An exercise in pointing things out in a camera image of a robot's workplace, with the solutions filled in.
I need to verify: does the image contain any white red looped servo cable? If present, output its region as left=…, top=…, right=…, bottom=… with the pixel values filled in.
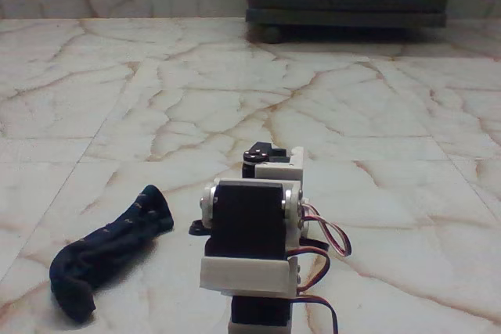
left=301, top=203, right=352, bottom=260

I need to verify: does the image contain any brown red orange servo cable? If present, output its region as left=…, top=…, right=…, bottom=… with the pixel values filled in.
left=288, top=246, right=333, bottom=299

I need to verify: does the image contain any dark navy patterned sock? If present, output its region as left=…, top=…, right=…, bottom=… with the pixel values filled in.
left=49, top=184, right=175, bottom=324

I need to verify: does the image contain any dark servo cable at base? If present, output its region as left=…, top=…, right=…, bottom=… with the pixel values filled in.
left=292, top=293, right=341, bottom=334

